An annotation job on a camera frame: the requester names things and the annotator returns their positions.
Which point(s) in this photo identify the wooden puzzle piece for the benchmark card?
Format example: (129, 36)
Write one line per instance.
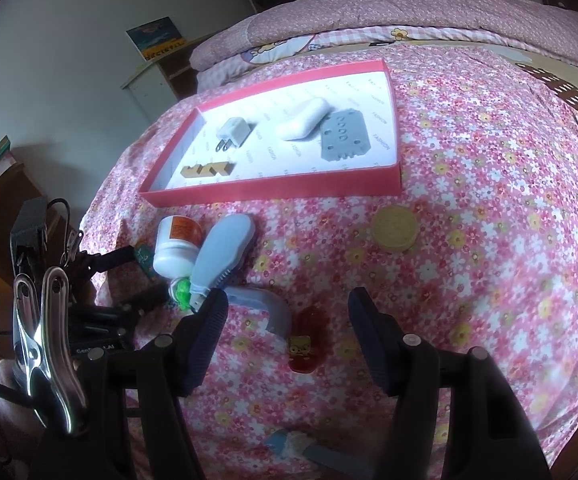
(209, 170)

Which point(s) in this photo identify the red translucent toy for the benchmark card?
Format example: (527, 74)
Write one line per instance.
(311, 325)

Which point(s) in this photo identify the blue grey curved plastic piece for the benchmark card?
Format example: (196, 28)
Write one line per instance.
(269, 310)

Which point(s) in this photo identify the round wooden lid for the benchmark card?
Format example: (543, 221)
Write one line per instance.
(394, 227)

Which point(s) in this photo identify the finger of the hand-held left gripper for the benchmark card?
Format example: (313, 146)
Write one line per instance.
(114, 259)
(144, 297)

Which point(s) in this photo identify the white charger plug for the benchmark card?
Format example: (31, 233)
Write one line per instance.
(234, 130)

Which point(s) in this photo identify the beige mat with brown print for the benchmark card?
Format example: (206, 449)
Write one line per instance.
(519, 55)

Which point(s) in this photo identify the grey perforated plastic plate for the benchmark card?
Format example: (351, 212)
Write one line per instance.
(344, 135)

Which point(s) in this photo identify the blue grey correction tape dispenser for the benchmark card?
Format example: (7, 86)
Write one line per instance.
(219, 250)

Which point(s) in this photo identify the blue and white tool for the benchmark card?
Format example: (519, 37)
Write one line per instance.
(329, 457)

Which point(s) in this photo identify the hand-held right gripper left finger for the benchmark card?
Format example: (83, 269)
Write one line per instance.
(206, 340)

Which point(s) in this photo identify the cartoon printed checked sheet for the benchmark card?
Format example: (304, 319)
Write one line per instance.
(269, 52)

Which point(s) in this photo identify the metal spring clip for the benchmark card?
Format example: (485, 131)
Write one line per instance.
(44, 360)

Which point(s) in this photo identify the pink cardboard box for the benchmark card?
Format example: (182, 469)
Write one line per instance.
(269, 187)

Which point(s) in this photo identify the pink folded quilt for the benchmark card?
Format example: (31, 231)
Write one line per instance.
(369, 15)

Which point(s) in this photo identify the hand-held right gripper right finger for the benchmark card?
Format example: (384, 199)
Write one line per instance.
(369, 340)

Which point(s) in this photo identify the white side shelf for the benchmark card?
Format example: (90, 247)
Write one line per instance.
(149, 90)

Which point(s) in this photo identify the blue and yellow picture book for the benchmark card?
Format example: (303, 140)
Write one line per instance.
(156, 37)

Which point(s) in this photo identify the white bottle with orange label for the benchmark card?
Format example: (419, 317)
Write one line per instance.
(171, 255)

